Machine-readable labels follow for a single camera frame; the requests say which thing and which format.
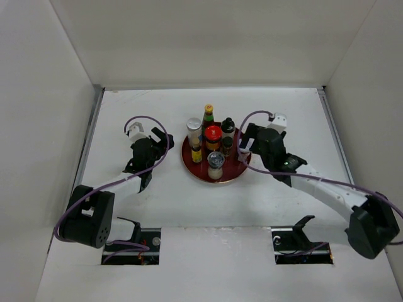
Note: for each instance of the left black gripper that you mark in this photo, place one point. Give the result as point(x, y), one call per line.
point(161, 148)

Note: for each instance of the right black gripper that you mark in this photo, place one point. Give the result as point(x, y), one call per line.
point(251, 132)

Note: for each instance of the black-cap white shaker bottle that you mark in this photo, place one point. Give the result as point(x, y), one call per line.
point(228, 128)

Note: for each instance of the white-lid red-label jar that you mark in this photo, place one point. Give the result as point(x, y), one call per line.
point(245, 152)

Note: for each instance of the small black-lid pepper bottle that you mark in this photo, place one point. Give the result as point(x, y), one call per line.
point(227, 144)

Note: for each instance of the silver-lid white spice jar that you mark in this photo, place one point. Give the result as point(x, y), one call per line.
point(194, 128)

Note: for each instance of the red-lid dark sauce jar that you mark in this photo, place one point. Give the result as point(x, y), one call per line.
point(213, 137)

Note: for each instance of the small yellow-label brown bottle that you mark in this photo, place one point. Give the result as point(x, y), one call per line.
point(196, 150)

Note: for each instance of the green red sauce bottle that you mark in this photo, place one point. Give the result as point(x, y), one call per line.
point(208, 118)

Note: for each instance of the grey-cap white shaker bottle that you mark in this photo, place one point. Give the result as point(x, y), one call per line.
point(215, 163)

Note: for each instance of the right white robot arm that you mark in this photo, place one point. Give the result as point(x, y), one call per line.
point(371, 222)

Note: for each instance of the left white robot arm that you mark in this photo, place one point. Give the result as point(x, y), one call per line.
point(88, 218)

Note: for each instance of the red round tray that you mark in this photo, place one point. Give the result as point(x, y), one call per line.
point(232, 167)

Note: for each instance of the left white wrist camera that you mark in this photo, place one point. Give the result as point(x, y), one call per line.
point(135, 132)

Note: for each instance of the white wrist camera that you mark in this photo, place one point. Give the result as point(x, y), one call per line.
point(278, 122)
point(135, 132)

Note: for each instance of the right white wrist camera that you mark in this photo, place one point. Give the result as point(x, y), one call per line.
point(278, 122)

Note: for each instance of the left aluminium table rail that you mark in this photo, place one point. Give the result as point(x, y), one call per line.
point(93, 117)

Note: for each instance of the aluminium table rail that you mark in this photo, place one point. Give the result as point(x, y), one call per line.
point(93, 117)
point(332, 165)

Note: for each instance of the right aluminium table rail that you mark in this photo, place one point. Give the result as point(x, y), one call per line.
point(332, 165)

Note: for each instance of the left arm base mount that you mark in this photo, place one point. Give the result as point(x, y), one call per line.
point(131, 244)

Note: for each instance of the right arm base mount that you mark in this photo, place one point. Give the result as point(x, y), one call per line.
point(292, 247)

